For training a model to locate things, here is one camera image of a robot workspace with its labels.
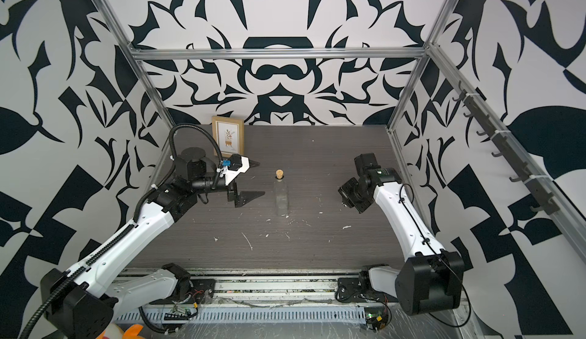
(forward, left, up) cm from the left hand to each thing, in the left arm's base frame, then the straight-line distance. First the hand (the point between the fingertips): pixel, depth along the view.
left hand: (257, 171), depth 69 cm
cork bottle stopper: (0, -6, -2) cm, 7 cm away
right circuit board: (-35, -35, -30) cm, 58 cm away
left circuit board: (-32, +27, -32) cm, 52 cm away
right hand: (-1, -27, -15) cm, 31 cm away
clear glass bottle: (+3, -6, -24) cm, 25 cm away
